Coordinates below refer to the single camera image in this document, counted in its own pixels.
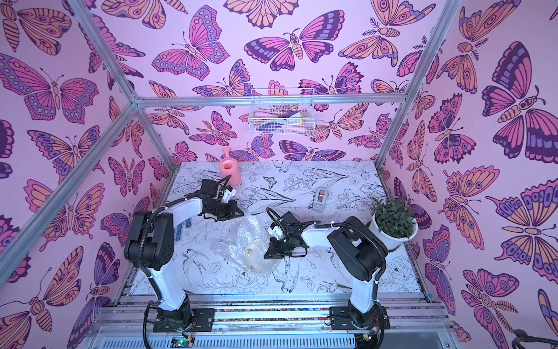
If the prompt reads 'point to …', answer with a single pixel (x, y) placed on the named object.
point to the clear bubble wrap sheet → (243, 244)
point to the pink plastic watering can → (229, 166)
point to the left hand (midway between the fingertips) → (245, 212)
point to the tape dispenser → (320, 200)
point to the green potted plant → (394, 222)
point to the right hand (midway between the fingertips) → (265, 255)
